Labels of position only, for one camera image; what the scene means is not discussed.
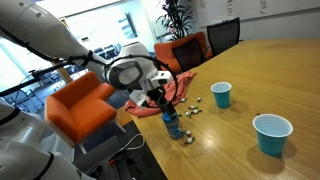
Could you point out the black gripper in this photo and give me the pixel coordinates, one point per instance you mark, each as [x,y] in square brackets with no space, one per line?
[156,94]

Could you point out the blue jar lid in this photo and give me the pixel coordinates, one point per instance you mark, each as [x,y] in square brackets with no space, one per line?
[166,117]

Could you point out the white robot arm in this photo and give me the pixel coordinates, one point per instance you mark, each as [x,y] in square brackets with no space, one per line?
[40,30]

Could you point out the blue printed jar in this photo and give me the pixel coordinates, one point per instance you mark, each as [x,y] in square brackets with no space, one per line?
[173,130]

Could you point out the small wrapped candy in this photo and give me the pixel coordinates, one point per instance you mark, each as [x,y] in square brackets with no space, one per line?
[179,115]
[199,99]
[183,99]
[190,140]
[196,111]
[192,107]
[187,132]
[187,114]

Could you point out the orange sofa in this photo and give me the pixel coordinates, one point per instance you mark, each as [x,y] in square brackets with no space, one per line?
[163,53]

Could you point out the blue plastic cup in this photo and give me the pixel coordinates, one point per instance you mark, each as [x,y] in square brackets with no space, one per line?
[271,143]
[221,98]

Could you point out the dark mesh chair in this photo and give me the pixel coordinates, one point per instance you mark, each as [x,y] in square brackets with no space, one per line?
[188,53]

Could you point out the orange armchair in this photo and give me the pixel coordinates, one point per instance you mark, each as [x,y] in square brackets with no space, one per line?
[86,113]

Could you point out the green potted plant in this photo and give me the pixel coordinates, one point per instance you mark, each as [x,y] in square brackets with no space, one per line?
[178,16]

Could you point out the black office chair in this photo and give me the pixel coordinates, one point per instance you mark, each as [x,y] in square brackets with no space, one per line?
[223,35]

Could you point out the white whiteboard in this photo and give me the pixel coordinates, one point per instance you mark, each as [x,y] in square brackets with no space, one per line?
[253,8]

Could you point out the black metal stand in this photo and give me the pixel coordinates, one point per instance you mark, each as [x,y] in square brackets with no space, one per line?
[33,78]

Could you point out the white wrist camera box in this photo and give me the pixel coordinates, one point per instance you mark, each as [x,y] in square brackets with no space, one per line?
[161,78]

